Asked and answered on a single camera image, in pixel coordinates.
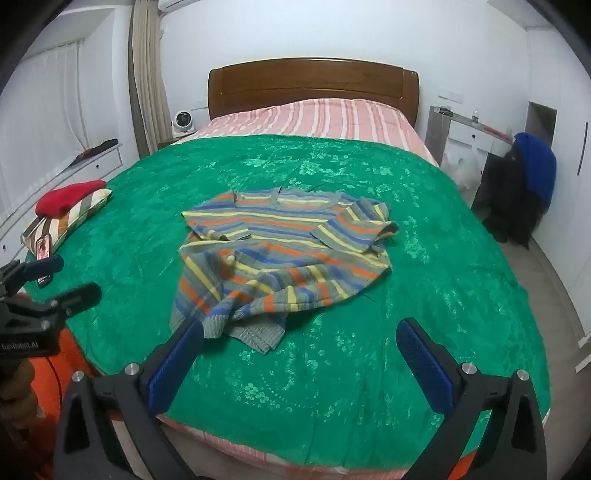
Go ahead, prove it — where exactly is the wooden nightstand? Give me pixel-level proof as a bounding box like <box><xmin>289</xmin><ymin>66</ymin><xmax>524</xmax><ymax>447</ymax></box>
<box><xmin>157</xmin><ymin>134</ymin><xmax>195</xmax><ymax>151</ymax></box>

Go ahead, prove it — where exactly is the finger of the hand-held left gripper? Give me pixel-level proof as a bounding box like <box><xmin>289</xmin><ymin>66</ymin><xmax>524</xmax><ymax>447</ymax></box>
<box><xmin>0</xmin><ymin>255</ymin><xmax>64</xmax><ymax>298</ymax></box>
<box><xmin>18</xmin><ymin>282</ymin><xmax>102</xmax><ymax>324</ymax></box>

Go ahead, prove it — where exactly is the black jacket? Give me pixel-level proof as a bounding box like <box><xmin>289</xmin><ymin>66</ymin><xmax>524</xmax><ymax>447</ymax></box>
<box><xmin>472</xmin><ymin>150</ymin><xmax>550</xmax><ymax>250</ymax></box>

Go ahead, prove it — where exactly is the red cloth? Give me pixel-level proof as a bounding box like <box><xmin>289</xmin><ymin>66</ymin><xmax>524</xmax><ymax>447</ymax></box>
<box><xmin>35</xmin><ymin>181</ymin><xmax>108</xmax><ymax>217</ymax></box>

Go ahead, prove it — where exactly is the wooden headboard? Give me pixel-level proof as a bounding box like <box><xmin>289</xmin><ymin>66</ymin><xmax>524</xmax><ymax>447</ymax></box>
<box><xmin>208</xmin><ymin>58</ymin><xmax>421</xmax><ymax>132</ymax></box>

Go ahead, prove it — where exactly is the striped pillow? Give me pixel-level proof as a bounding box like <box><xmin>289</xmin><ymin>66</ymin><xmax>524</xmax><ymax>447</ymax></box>
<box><xmin>21</xmin><ymin>187</ymin><xmax>114</xmax><ymax>254</ymax></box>

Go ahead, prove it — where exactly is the person's left hand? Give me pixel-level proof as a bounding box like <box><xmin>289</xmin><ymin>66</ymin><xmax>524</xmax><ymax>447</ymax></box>
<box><xmin>0</xmin><ymin>357</ymin><xmax>40</xmax><ymax>439</ymax></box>

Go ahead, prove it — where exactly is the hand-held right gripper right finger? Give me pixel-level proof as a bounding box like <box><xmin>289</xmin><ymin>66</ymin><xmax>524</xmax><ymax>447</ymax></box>
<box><xmin>396</xmin><ymin>318</ymin><xmax>548</xmax><ymax>480</ymax></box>

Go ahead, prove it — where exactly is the blue garment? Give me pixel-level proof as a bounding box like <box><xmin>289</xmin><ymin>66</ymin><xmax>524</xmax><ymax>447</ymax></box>
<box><xmin>513</xmin><ymin>132</ymin><xmax>557</xmax><ymax>204</ymax></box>

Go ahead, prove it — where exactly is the white wardrobe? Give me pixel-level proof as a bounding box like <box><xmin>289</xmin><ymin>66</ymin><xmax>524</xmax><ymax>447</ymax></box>
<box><xmin>522</xmin><ymin>23</ymin><xmax>591</xmax><ymax>333</ymax></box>

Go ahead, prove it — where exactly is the orange bed base cover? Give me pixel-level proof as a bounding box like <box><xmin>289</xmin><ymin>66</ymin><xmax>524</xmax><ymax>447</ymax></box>
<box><xmin>28</xmin><ymin>332</ymin><xmax>121</xmax><ymax>480</ymax></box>

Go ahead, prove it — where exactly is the pink striped bedsheet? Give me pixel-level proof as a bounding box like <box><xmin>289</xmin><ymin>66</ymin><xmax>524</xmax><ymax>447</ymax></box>
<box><xmin>154</xmin><ymin>98</ymin><xmax>552</xmax><ymax>476</ymax></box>

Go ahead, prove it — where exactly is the green floral bedspread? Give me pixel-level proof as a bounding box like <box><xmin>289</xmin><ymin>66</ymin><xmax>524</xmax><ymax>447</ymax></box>
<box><xmin>23</xmin><ymin>134</ymin><xmax>552</xmax><ymax>467</ymax></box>

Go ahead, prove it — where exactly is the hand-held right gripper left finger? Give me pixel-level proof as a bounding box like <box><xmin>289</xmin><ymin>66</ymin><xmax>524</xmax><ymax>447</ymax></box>
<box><xmin>54</xmin><ymin>318</ymin><xmax>206</xmax><ymax>480</ymax></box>

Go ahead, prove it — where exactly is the small white fan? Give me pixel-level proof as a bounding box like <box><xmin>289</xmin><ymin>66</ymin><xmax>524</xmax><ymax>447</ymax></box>
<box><xmin>171</xmin><ymin>108</ymin><xmax>200</xmax><ymax>136</ymax></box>

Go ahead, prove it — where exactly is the white drawer cabinet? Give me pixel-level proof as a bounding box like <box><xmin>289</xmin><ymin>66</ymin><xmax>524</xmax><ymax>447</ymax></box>
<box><xmin>0</xmin><ymin>141</ymin><xmax>125</xmax><ymax>250</ymax></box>

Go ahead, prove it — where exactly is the red cable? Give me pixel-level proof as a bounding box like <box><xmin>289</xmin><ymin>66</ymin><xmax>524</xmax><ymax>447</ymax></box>
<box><xmin>34</xmin><ymin>357</ymin><xmax>65</xmax><ymax>402</ymax></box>

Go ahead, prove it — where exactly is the white desk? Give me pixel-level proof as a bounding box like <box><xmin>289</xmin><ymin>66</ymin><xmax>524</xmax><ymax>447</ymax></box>
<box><xmin>429</xmin><ymin>105</ymin><xmax>513</xmax><ymax>162</ymax></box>

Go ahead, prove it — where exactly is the white plastic bag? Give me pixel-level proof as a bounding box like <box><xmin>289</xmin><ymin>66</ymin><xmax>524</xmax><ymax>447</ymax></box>
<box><xmin>441</xmin><ymin>150</ymin><xmax>485</xmax><ymax>190</ymax></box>

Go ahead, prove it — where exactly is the striped knit sweater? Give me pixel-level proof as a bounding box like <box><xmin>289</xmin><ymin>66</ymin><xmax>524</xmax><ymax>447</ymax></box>
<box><xmin>170</xmin><ymin>187</ymin><xmax>400</xmax><ymax>355</ymax></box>

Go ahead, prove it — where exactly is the dark long object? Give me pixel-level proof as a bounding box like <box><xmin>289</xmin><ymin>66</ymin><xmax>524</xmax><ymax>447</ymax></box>
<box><xmin>69</xmin><ymin>138</ymin><xmax>120</xmax><ymax>169</ymax></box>

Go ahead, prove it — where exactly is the beige curtain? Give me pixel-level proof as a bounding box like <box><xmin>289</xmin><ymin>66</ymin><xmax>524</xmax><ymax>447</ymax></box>
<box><xmin>128</xmin><ymin>0</ymin><xmax>174</xmax><ymax>158</ymax></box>

